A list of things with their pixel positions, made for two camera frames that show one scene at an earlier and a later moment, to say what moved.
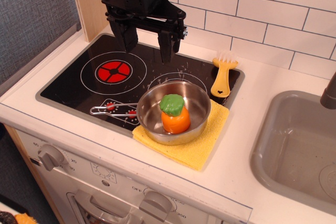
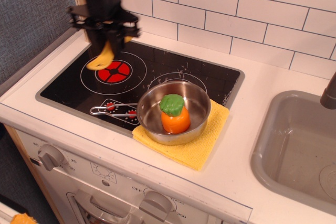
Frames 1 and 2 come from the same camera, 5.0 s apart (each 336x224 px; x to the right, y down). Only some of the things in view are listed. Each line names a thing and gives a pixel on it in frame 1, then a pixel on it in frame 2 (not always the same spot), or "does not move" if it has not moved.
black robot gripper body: [143, 2] to [103, 11]
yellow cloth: [194, 154] does not move
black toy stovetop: [96, 82] does not move
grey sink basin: [294, 149] does not move
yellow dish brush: [225, 61] to [105, 60]
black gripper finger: [169, 42] to [116, 40]
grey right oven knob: [156, 205] does not move
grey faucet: [328, 98] does not move
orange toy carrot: [175, 118] does not move
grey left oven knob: [50, 156] does not move
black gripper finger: [126, 34] to [98, 39]
